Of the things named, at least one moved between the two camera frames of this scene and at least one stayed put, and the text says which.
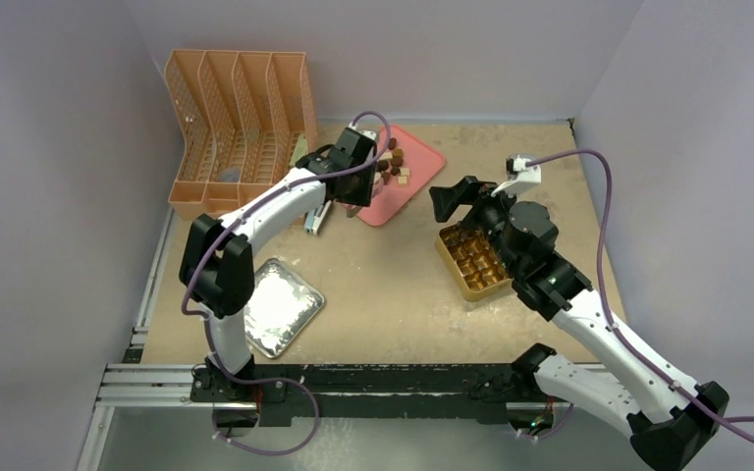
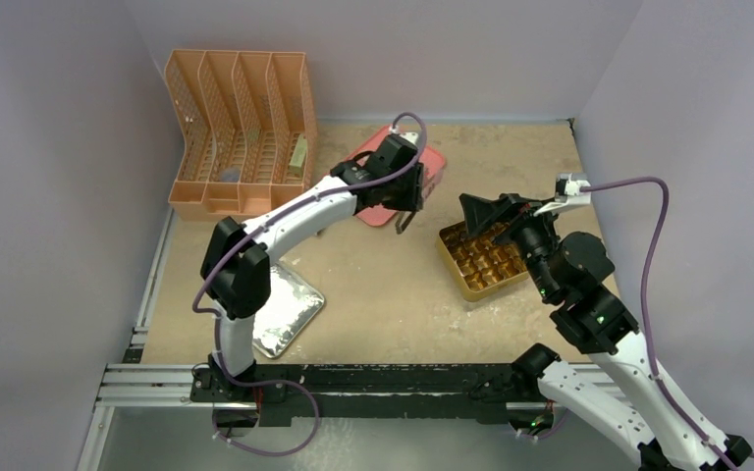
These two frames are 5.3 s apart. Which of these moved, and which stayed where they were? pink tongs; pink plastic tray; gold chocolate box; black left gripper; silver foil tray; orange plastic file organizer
Moved: pink tongs; black left gripper
Stayed: gold chocolate box; silver foil tray; pink plastic tray; orange plastic file organizer
